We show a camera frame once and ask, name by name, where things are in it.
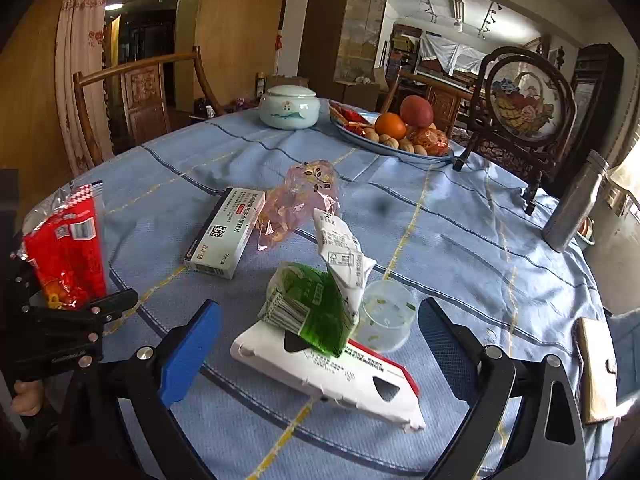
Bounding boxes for red snack packet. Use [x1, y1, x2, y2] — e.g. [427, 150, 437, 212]
[22, 183, 108, 311]

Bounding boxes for brown leather wallet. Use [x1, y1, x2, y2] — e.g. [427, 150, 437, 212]
[575, 316, 618, 426]

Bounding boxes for pile of walnuts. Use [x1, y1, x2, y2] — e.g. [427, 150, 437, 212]
[362, 126, 430, 157]

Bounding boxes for storage shelf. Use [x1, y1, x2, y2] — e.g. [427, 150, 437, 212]
[387, 22, 423, 76]

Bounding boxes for cardboard box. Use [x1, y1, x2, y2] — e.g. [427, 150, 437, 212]
[265, 75, 311, 89]

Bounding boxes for blue rimmed fruit plate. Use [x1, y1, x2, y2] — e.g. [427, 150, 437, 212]
[329, 102, 455, 163]

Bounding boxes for white carton with cutouts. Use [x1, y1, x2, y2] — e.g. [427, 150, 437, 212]
[230, 320, 427, 434]

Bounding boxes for round embroidered table screen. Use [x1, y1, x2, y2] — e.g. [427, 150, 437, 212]
[452, 46, 578, 216]

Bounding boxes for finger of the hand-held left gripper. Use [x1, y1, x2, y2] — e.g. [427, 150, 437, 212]
[20, 287, 139, 333]
[0, 167, 36, 311]

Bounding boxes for pink floral curtain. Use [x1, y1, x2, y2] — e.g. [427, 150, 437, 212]
[54, 0, 116, 176]

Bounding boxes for metal water bottle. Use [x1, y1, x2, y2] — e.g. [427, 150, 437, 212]
[541, 149, 611, 253]

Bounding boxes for white medicine box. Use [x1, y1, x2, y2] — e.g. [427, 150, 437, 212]
[183, 187, 268, 280]

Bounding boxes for glass display cabinet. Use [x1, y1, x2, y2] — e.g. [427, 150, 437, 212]
[297, 0, 388, 101]

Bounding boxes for carved wooden chair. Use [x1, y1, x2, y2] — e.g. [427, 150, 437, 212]
[72, 46, 226, 166]
[382, 70, 481, 133]

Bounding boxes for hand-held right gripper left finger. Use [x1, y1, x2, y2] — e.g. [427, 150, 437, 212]
[52, 299, 223, 480]

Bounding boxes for wooden wardrobe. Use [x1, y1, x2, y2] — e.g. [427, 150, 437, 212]
[174, 0, 290, 113]

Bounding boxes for light blue striped tablecloth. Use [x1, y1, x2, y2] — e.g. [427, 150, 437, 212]
[22, 97, 608, 480]

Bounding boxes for person's left hand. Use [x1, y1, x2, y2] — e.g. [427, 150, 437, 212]
[10, 379, 46, 416]

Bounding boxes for red apple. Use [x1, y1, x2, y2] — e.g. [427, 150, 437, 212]
[400, 95, 435, 128]

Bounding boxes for clear plastic cup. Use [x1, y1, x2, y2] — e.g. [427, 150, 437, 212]
[356, 280, 418, 353]

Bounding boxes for green snack packet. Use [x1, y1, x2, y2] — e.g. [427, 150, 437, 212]
[257, 261, 358, 358]

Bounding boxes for pale green ceramic jar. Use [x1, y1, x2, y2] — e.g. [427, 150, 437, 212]
[258, 85, 321, 131]

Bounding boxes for pink plastic bag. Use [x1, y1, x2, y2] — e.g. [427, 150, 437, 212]
[257, 159, 341, 251]

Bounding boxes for orange fruit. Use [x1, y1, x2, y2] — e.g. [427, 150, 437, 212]
[375, 112, 408, 141]

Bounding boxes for dark tall wooden cabinet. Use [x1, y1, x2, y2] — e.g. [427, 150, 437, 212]
[565, 42, 626, 181]

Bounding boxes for white draped cloth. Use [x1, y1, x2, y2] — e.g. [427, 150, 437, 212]
[417, 32, 488, 78]

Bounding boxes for red snack packets on plate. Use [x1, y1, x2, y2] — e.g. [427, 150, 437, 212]
[330, 101, 371, 131]

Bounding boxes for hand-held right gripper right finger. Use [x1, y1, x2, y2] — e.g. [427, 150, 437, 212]
[417, 297, 588, 480]

